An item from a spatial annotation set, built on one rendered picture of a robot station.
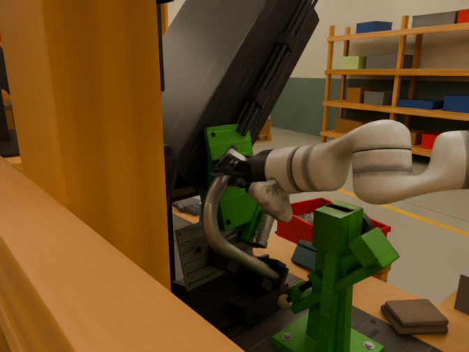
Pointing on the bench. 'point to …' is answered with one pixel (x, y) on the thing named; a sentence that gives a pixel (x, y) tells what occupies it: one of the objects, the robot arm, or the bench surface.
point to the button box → (305, 254)
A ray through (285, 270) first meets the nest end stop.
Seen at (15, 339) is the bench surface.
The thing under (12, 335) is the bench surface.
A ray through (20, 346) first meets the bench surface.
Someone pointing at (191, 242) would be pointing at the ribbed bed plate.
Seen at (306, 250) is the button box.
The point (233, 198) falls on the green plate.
